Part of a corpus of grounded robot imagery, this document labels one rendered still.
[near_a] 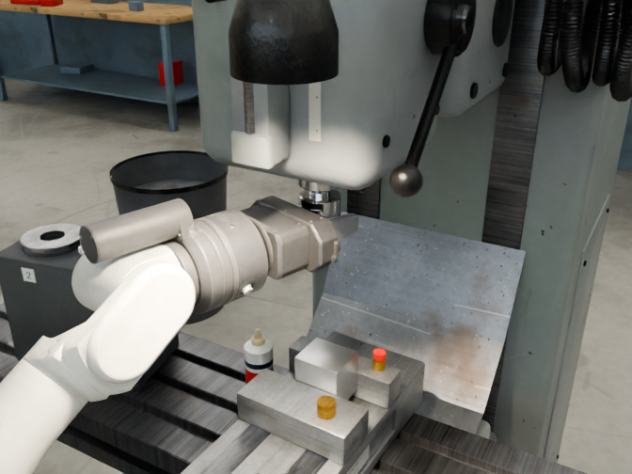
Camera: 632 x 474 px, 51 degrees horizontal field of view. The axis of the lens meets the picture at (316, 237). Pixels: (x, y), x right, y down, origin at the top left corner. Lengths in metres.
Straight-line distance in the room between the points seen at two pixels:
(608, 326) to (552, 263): 2.01
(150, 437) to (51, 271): 0.27
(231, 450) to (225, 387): 0.22
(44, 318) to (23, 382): 0.48
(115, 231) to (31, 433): 0.17
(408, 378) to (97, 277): 0.46
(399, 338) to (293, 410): 0.36
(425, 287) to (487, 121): 0.28
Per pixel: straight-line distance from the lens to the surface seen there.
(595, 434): 2.49
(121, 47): 6.89
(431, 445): 0.94
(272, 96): 0.58
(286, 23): 0.42
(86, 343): 0.56
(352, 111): 0.58
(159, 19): 5.39
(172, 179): 3.04
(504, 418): 1.26
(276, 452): 0.81
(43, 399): 0.59
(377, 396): 0.86
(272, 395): 0.82
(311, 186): 0.71
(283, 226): 0.67
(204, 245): 0.62
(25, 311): 1.08
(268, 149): 0.59
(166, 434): 0.95
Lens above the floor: 1.54
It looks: 25 degrees down
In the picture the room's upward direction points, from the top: straight up
